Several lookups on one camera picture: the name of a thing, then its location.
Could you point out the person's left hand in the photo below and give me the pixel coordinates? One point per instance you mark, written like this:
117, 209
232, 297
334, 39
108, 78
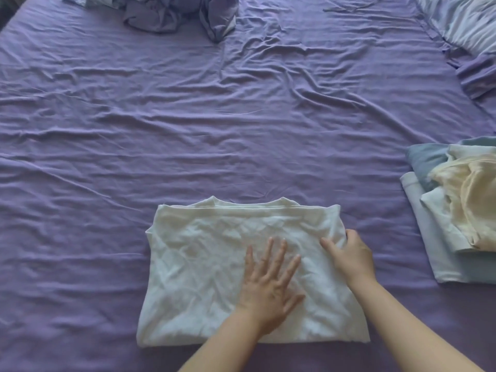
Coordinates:
267, 294

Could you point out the person's right hand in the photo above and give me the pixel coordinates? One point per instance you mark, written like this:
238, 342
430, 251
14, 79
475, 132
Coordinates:
354, 259

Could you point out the white t-shirt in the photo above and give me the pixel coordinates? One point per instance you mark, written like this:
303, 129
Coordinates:
201, 267

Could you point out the white jeans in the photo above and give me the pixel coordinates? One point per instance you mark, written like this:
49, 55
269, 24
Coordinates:
430, 236

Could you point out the pale yellow garment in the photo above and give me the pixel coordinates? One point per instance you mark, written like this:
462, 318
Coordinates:
472, 197

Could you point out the purple sheet bed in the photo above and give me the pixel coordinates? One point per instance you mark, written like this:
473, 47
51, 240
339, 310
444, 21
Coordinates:
193, 112

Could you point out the person's right forearm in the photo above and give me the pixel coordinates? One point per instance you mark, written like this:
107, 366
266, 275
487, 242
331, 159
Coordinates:
410, 329

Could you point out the crumpled purple grey quilt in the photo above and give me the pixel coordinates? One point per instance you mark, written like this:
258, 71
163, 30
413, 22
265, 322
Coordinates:
166, 11

